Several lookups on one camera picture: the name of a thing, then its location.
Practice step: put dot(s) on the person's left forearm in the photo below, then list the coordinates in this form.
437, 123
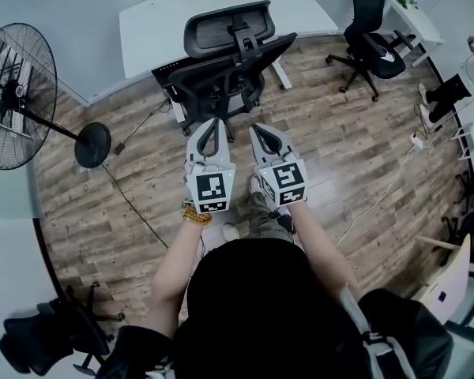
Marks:
170, 275

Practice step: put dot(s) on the person's right forearm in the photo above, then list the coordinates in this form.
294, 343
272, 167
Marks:
324, 251

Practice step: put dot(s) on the person's black shirt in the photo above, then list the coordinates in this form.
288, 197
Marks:
260, 310

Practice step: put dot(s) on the person's right white shoe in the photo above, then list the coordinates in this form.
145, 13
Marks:
254, 186

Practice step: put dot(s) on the white side table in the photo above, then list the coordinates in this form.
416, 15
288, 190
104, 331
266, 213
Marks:
414, 26

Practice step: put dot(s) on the person's white shoe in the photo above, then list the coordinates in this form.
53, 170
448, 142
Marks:
230, 231
254, 186

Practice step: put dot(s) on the white power strip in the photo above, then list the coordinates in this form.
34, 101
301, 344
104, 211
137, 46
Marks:
417, 142

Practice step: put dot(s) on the small black object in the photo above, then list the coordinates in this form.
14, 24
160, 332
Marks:
442, 296

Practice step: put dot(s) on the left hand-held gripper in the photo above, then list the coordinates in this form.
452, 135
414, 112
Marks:
211, 188

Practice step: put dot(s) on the black pedestal fan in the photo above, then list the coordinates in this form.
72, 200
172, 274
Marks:
92, 144

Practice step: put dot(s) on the small green plant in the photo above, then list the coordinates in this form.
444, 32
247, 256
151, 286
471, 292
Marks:
407, 2

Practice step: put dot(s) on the person's camouflage trousers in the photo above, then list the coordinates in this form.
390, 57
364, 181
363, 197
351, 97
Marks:
262, 219

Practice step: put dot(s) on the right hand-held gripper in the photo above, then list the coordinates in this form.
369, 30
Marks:
286, 180

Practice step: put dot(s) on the person's left white shoe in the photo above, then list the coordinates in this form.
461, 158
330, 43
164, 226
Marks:
230, 231

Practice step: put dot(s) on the black mesh office chair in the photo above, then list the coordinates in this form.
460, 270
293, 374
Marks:
221, 77

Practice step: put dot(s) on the white desk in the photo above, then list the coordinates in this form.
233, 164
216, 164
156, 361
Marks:
154, 26

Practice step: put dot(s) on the light wooden table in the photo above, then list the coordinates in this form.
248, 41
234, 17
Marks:
427, 292

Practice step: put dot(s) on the black power adapter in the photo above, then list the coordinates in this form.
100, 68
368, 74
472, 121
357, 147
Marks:
120, 148

